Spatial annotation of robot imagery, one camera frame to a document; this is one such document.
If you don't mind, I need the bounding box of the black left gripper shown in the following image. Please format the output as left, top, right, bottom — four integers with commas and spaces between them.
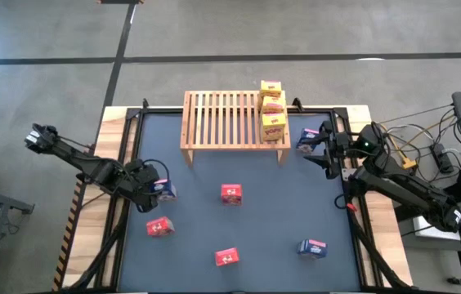
128, 162, 162, 214

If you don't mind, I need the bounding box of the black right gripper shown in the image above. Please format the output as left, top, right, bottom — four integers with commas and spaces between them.
302, 119, 354, 180

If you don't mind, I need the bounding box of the blue Frosted Flakes cereal box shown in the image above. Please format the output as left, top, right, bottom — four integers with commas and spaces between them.
297, 127, 322, 154
153, 179, 177, 203
296, 238, 329, 260

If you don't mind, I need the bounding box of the red cereal box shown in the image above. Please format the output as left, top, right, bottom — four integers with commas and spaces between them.
220, 183, 244, 207
145, 216, 176, 238
214, 247, 240, 267

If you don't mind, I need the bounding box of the yellow Corn Pops cereal box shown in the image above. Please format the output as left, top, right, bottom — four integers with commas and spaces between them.
259, 95, 288, 115
260, 113, 288, 143
259, 80, 283, 99

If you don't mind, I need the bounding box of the wooden slatted shelf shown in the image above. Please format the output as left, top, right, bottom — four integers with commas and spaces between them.
179, 90, 292, 167

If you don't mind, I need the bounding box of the blue-grey table mat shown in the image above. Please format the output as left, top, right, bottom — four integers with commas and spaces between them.
118, 112, 362, 293

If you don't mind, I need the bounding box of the black power strip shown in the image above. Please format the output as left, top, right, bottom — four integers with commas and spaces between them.
430, 142, 456, 175

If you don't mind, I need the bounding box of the white box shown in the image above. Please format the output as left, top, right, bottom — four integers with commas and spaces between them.
412, 215, 461, 242

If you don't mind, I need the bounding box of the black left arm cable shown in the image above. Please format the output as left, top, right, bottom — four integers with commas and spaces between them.
142, 158, 172, 183

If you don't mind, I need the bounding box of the black table frame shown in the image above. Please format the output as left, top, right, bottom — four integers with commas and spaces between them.
91, 97, 414, 293

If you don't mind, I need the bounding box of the yellow cable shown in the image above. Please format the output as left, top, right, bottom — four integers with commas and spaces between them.
381, 116, 456, 171

